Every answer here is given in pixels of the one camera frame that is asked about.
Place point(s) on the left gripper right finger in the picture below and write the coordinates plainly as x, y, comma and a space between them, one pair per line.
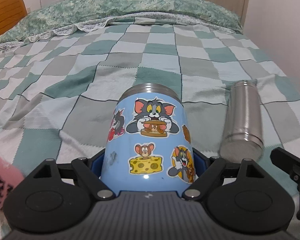
209, 172

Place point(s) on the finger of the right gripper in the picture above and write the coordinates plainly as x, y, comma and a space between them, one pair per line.
290, 164

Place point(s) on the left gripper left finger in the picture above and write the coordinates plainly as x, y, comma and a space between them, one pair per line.
88, 173

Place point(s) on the blue cartoon sticker cup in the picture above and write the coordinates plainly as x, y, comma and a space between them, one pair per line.
149, 143

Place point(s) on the pink cup with black text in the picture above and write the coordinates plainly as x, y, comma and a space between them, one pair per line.
10, 178

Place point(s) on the checkered green white blanket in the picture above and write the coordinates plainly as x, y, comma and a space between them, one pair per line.
57, 95

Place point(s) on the green floral duvet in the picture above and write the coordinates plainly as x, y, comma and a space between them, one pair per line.
90, 12

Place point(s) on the wooden headboard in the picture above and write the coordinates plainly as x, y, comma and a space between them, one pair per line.
11, 12

